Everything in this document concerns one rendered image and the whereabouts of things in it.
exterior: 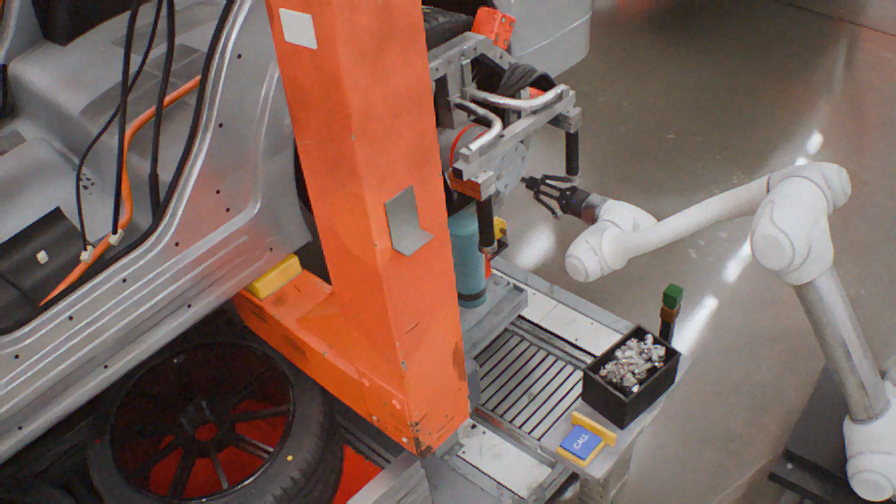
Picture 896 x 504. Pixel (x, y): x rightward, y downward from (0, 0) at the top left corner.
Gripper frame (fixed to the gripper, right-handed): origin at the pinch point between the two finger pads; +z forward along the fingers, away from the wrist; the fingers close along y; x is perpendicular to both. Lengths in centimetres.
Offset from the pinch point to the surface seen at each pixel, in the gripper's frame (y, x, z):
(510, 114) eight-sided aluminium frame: 14.7, 11.9, 6.6
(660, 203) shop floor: 20, -110, 1
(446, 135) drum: 1.0, 37.0, 4.2
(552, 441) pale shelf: -52, 26, -50
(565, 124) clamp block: 15.2, 24.8, -17.8
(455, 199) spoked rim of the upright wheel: -12.8, 10.3, 12.9
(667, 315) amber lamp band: -16, 10, -56
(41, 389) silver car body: -80, 112, 18
